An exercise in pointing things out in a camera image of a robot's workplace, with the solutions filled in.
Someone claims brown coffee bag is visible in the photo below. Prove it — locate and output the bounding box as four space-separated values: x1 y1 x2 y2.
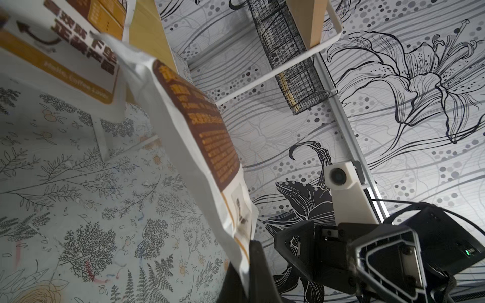
1 0 136 122
97 34 258 292

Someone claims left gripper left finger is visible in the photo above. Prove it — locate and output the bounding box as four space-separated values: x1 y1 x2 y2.
217 272 246 303

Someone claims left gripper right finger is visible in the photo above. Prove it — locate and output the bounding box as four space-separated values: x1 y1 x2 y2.
249 241 291 303

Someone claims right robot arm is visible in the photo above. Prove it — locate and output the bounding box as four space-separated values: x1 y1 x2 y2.
274 202 484 302

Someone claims black wire basket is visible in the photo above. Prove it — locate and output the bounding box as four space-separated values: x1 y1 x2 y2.
248 1 331 115

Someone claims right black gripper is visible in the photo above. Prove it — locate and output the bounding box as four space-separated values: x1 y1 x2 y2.
274 221 428 302

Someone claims brown coffee bag top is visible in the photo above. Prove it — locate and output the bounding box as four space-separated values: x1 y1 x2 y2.
97 34 258 292

